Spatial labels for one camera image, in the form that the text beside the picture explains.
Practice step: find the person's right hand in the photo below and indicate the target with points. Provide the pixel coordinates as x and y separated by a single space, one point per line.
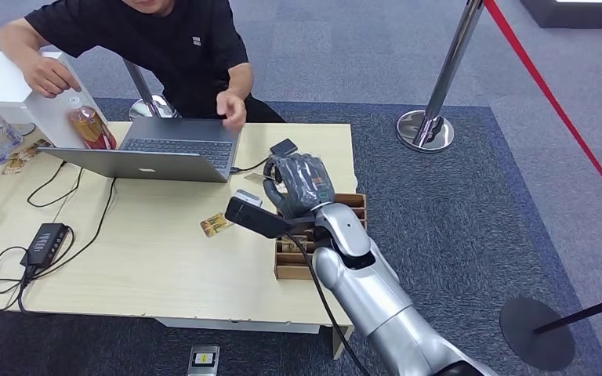
46 78

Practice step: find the black external drive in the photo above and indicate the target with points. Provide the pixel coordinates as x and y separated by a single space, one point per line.
284 148

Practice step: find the small grey floor device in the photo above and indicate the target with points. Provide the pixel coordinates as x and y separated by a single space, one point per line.
204 360

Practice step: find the red barrier belt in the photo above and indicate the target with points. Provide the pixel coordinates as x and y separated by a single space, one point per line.
545 85

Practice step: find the dark blue rug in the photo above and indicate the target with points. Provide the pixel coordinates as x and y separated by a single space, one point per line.
477 233

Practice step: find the chrome stanchion post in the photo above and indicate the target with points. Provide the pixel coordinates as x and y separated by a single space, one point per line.
148 101
438 98

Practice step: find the white box cabinet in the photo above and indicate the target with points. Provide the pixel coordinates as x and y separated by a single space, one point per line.
15 88

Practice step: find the person's right forearm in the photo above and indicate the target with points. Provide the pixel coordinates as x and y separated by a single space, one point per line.
15 46

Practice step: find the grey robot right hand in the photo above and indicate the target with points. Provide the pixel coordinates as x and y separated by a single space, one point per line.
301 184

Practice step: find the person's left hand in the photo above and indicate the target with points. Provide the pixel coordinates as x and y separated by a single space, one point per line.
232 110

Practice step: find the person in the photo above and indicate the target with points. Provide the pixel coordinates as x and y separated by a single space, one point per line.
176 46

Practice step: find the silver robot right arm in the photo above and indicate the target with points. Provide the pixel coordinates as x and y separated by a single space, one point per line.
379 301

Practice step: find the black stanchion with round base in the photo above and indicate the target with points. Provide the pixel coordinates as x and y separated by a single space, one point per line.
537 334

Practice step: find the grey laptop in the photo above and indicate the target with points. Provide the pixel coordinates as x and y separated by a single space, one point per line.
176 150

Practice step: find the orange drink bottle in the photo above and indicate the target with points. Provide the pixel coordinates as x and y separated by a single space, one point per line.
91 127

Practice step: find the brown wooden card tray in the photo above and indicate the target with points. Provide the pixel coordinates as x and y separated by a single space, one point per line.
293 262

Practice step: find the black hub box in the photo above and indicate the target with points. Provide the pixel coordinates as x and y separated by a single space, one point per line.
45 245

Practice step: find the dark platform edge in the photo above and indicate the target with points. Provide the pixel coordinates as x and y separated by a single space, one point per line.
576 15

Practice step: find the person's left forearm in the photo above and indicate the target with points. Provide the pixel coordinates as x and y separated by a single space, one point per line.
241 80

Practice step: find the black wrist camera, pale box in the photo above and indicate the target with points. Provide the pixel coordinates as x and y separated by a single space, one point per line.
257 218

